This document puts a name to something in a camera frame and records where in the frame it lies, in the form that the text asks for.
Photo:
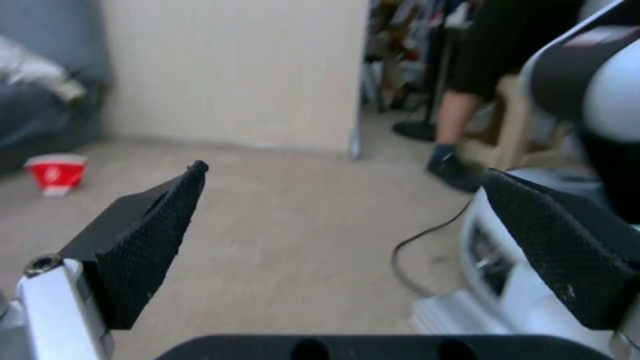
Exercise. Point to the black floor stand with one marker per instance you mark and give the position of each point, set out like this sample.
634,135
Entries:
431,75

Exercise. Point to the cluttered storage shelf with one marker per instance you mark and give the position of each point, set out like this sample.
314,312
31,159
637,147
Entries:
405,48

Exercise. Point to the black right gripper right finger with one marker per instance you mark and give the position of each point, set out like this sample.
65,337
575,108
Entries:
560,240

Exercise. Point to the grey blue sofa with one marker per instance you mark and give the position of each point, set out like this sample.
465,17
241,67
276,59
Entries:
45,86

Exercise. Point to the person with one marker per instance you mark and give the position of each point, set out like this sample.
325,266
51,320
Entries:
480,75

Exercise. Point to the white robot body shell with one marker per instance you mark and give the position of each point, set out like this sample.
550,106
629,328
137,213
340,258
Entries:
585,78

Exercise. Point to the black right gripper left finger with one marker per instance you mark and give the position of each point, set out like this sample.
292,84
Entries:
145,240

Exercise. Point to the red paper cup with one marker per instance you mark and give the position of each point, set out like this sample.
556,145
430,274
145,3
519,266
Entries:
56,175

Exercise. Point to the beige plastic stool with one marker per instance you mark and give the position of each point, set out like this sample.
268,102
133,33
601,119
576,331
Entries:
520,127

